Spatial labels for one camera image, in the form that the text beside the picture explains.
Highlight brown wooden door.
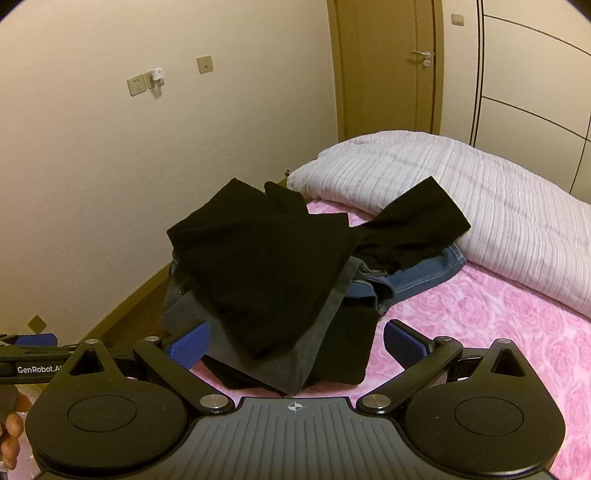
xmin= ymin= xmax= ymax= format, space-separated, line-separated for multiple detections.
xmin=328 ymin=0 xmax=444 ymax=140

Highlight small switch beside door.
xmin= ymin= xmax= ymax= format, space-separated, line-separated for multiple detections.
xmin=451 ymin=14 xmax=464 ymax=26

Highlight white plugged adapter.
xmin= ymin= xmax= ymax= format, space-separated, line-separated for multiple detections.
xmin=144 ymin=68 xmax=164 ymax=90

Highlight person's left hand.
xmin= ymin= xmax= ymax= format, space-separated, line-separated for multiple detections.
xmin=1 ymin=391 xmax=32 ymax=470

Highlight white wardrobe with black lines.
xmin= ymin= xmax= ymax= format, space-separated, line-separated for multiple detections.
xmin=471 ymin=1 xmax=590 ymax=201

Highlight beige wall switch plate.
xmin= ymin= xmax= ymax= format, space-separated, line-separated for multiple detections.
xmin=197 ymin=55 xmax=213 ymax=74

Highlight white striped quilt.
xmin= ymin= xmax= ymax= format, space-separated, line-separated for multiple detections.
xmin=287 ymin=130 xmax=590 ymax=316

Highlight blue denim jeans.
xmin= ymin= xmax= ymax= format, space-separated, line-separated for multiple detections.
xmin=346 ymin=244 xmax=467 ymax=315

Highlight silver door handle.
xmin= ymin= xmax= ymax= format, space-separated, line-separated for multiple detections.
xmin=412 ymin=51 xmax=433 ymax=68

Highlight white wall socket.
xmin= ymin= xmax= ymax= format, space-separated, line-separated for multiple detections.
xmin=126 ymin=74 xmax=147 ymax=96

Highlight black garment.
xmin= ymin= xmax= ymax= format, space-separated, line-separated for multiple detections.
xmin=168 ymin=179 xmax=470 ymax=392

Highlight grey garment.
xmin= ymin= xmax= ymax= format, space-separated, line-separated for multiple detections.
xmin=162 ymin=256 xmax=363 ymax=395

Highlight pink rose bed sheet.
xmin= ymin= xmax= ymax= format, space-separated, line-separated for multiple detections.
xmin=189 ymin=197 xmax=591 ymax=480

